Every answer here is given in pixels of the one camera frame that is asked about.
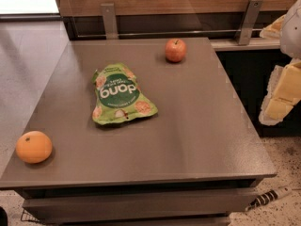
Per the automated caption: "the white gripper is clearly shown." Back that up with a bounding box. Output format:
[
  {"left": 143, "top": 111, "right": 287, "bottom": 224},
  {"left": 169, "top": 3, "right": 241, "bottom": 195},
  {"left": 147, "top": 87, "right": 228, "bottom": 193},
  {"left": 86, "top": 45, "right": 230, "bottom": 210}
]
[{"left": 259, "top": 0, "right": 301, "bottom": 126}]

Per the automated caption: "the red apple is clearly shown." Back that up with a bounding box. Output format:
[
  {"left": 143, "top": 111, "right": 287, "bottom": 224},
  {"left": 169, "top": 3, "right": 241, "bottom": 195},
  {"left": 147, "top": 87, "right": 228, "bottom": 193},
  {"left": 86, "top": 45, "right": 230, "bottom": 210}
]
[{"left": 165, "top": 39, "right": 186, "bottom": 63}]

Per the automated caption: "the grey drawer cabinet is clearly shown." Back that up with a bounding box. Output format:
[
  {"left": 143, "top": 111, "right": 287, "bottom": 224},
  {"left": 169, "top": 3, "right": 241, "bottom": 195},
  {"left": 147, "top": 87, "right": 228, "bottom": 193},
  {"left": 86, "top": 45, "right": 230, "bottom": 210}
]
[{"left": 18, "top": 180, "right": 257, "bottom": 226}]

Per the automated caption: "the green snack bag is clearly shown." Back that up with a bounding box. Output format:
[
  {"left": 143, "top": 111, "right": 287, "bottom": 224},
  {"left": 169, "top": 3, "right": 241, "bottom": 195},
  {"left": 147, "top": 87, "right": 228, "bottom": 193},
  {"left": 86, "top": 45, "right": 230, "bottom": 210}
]
[{"left": 92, "top": 63, "right": 158, "bottom": 125}]

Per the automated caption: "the orange fruit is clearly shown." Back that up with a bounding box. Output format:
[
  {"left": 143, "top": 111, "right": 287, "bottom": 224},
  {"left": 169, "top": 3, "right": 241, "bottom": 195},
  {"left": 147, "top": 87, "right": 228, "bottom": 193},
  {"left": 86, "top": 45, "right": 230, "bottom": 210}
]
[{"left": 16, "top": 131, "right": 53, "bottom": 164}]

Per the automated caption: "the right metal bracket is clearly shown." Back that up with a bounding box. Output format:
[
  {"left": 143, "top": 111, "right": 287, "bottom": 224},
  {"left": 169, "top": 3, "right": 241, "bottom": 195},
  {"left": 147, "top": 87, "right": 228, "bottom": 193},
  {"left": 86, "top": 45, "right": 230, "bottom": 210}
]
[{"left": 236, "top": 0, "right": 263, "bottom": 46}]

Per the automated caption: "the metal bracket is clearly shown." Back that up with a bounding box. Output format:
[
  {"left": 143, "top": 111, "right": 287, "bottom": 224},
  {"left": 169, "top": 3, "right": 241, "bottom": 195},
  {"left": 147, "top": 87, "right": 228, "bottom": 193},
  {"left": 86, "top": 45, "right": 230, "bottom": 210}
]
[
  {"left": 236, "top": 0, "right": 263, "bottom": 46},
  {"left": 101, "top": 3, "right": 119, "bottom": 40}
]

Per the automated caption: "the metal rail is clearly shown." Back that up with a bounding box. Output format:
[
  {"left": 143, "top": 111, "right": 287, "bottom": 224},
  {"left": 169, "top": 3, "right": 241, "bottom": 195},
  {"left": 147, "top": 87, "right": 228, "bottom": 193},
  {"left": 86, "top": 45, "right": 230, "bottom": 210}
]
[{"left": 75, "top": 28, "right": 261, "bottom": 40}]

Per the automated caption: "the striped black white cable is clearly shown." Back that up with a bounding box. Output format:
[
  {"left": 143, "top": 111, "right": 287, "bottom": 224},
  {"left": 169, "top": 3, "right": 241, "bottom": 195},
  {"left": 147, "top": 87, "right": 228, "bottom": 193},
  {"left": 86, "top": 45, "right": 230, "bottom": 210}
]
[{"left": 245, "top": 186, "right": 293, "bottom": 212}]

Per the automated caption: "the left metal bracket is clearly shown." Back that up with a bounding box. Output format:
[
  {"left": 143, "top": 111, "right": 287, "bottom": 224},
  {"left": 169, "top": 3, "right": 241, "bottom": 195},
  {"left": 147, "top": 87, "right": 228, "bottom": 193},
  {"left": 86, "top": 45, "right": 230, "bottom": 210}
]
[{"left": 101, "top": 3, "right": 119, "bottom": 40}]

